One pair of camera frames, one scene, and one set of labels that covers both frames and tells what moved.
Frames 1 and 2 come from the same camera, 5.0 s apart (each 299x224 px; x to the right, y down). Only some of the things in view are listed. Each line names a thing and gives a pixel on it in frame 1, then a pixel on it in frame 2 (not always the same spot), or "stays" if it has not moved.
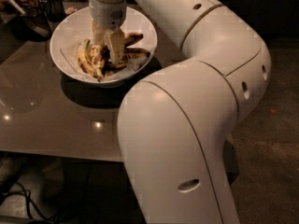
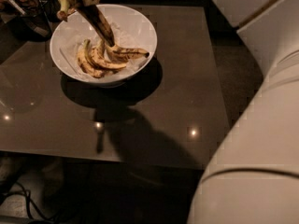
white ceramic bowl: (72, 48) stays
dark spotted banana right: (130, 52) stays
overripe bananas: (106, 54) → (93, 14)
